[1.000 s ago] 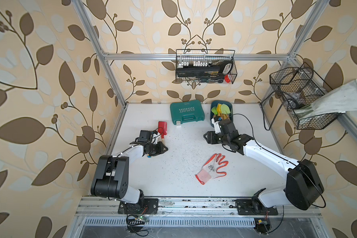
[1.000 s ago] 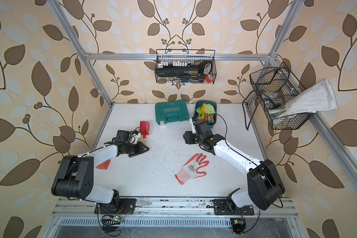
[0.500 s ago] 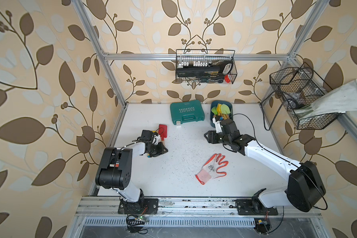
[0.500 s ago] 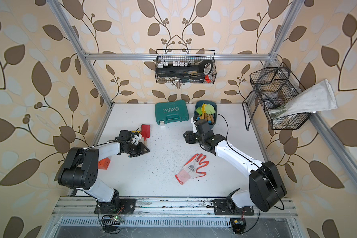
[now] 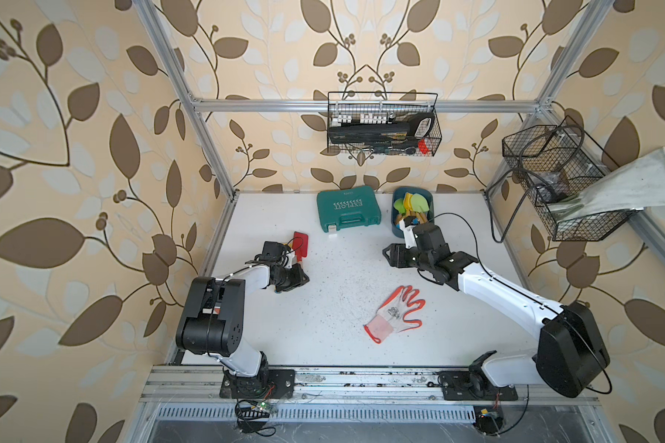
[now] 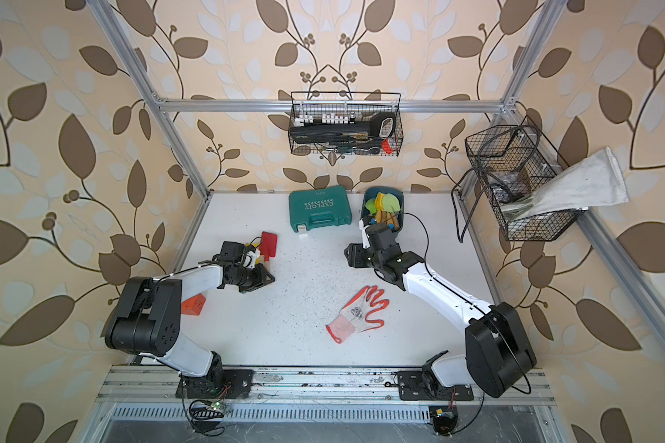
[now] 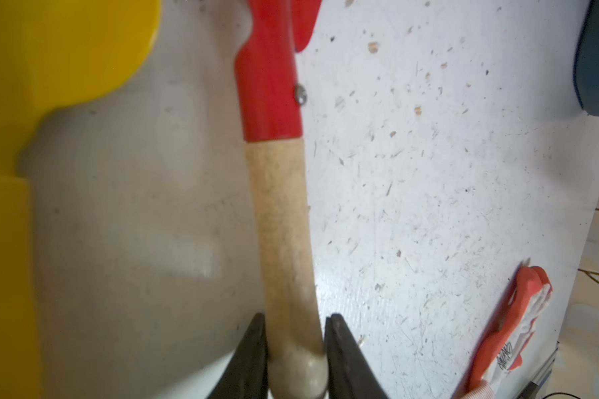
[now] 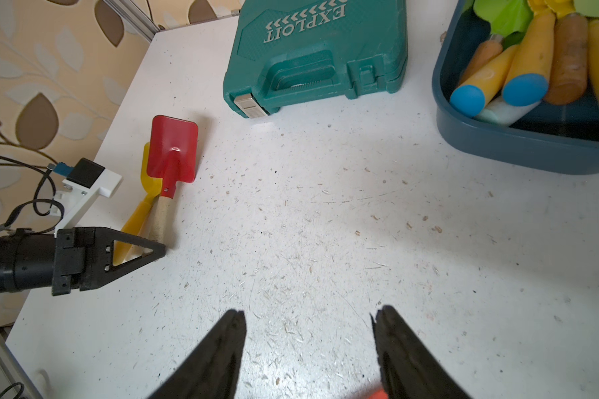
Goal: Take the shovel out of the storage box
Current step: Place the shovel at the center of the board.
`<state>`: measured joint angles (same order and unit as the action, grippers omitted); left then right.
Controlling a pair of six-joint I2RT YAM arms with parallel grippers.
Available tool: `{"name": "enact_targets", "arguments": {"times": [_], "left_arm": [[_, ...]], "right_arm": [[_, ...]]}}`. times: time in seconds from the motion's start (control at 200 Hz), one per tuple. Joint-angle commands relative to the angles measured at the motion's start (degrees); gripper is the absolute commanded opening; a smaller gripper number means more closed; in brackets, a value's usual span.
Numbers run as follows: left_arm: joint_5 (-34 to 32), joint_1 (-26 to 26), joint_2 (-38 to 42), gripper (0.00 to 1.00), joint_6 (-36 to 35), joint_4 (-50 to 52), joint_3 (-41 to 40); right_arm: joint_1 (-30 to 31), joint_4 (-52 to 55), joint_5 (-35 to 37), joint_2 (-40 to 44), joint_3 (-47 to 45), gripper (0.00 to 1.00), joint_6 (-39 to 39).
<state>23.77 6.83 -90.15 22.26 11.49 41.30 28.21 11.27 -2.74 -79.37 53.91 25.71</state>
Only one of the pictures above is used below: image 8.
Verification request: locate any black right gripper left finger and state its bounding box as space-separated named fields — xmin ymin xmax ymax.
xmin=151 ymin=309 xmax=247 ymax=398

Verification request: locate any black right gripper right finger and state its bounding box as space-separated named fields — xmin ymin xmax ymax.
xmin=372 ymin=305 xmax=469 ymax=398

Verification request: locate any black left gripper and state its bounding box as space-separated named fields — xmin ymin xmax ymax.
xmin=52 ymin=227 xmax=166 ymax=296

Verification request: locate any yellow shovel blue-tipped handle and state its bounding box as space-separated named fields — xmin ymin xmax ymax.
xmin=113 ymin=142 xmax=162 ymax=266

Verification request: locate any red shovel wooden handle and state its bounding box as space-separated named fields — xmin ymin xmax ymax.
xmin=146 ymin=115 xmax=199 ymax=245

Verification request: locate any yellow shovel wooden handle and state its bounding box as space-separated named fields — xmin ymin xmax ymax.
xmin=544 ymin=13 xmax=588 ymax=106

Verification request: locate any blue plastic storage box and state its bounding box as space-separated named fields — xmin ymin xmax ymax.
xmin=432 ymin=1 xmax=599 ymax=175

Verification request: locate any yellow shovel in box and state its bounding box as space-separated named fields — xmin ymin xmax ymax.
xmin=502 ymin=1 xmax=577 ymax=106

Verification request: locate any red white work glove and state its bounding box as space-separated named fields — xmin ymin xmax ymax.
xmin=367 ymin=389 xmax=389 ymax=399

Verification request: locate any green plastic tool case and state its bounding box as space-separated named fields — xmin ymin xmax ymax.
xmin=223 ymin=0 xmax=408 ymax=119

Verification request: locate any white handled tool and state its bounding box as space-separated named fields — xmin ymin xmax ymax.
xmin=474 ymin=96 xmax=541 ymax=126

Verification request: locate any green trowel wooden handle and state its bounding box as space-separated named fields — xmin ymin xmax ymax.
xmin=458 ymin=0 xmax=532 ymax=86

